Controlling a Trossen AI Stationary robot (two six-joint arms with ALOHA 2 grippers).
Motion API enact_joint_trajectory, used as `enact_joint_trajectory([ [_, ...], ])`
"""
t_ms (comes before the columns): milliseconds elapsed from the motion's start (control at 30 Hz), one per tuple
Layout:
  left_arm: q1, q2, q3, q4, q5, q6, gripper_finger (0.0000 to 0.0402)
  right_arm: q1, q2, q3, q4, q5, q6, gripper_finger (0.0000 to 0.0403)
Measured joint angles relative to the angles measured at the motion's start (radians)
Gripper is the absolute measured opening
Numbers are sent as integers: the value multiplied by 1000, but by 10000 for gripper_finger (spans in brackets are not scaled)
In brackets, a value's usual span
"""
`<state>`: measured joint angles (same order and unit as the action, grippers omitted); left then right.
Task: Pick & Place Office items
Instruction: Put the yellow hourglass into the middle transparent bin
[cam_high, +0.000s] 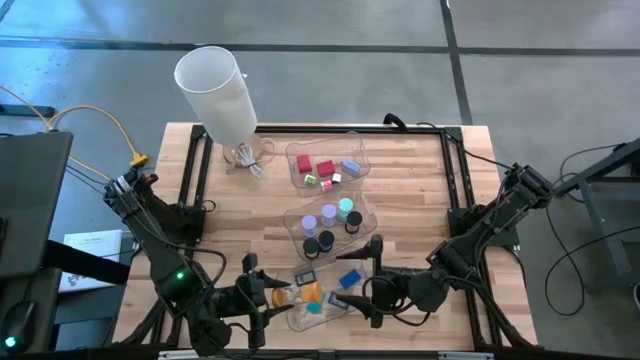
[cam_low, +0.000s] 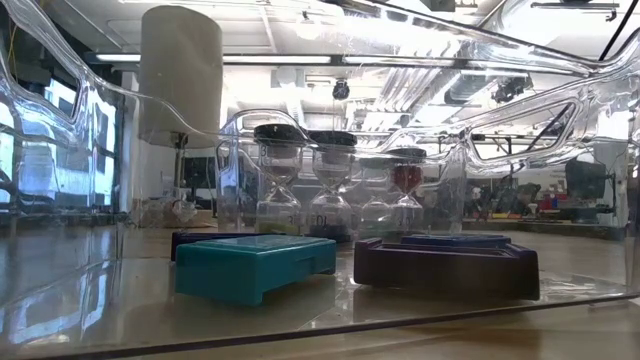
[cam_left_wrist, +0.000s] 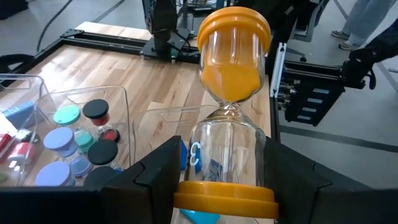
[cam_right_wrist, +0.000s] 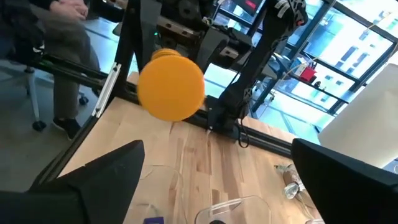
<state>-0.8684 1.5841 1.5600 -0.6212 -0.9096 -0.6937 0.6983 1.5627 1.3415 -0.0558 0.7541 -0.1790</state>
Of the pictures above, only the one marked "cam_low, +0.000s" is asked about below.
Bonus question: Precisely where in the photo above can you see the black red sand timer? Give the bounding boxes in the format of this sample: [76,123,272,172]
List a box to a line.
[385,146,428,234]

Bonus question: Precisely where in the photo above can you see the blue digital clock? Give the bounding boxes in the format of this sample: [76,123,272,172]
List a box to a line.
[170,229,264,263]

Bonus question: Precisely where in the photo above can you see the teal rectangular block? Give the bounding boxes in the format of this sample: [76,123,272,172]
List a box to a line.
[174,234,338,308]

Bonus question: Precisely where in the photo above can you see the teal sand timer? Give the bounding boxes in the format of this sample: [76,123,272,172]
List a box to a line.
[357,156,397,240]

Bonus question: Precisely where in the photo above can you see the ceiling light strip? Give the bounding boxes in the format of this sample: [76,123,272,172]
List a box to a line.
[94,53,332,65]

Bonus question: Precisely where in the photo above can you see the black background monitor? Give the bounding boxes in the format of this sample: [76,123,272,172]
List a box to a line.
[182,155,217,190]

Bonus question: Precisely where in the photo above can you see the clear plastic bin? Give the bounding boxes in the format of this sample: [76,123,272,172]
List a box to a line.
[0,0,640,359]
[214,108,469,240]

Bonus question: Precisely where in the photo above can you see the white table lamp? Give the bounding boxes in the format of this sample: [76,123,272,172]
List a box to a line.
[138,4,224,211]

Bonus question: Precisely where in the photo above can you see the black blue sand timer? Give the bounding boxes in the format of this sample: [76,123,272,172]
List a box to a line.
[305,130,359,244]

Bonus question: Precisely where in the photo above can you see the black yellow sand timer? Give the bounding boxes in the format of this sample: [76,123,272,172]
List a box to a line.
[252,123,304,236]

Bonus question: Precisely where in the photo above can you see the dark purple tray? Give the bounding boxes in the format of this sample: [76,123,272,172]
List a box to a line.
[353,236,541,302]

